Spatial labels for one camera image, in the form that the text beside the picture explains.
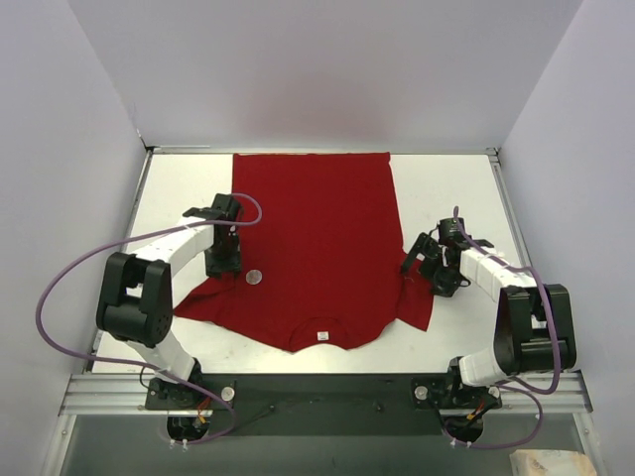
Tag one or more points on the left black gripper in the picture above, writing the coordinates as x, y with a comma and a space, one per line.
223, 263

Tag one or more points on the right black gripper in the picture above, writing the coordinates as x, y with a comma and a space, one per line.
429, 257

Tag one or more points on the red t-shirt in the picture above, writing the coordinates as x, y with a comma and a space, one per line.
324, 231

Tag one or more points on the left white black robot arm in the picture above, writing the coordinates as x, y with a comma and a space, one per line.
136, 297

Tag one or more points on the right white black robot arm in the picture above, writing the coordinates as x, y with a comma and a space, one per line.
533, 341

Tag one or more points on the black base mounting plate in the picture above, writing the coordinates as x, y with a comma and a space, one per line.
321, 405

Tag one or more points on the beige cardboard box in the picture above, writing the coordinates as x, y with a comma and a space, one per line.
541, 462

